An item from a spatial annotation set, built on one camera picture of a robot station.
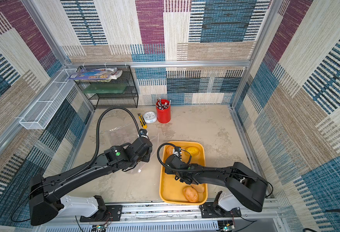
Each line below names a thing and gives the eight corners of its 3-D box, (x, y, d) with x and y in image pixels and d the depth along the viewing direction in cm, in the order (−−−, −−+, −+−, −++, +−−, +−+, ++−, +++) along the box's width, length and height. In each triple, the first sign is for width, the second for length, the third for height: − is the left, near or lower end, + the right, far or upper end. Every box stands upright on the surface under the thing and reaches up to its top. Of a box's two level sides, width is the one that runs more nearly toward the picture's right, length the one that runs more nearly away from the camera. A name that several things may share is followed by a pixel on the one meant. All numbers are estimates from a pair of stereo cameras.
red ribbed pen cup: (157, 123, 112) (155, 108, 99) (158, 114, 118) (156, 98, 105) (170, 123, 112) (170, 108, 99) (170, 114, 118) (170, 98, 105)
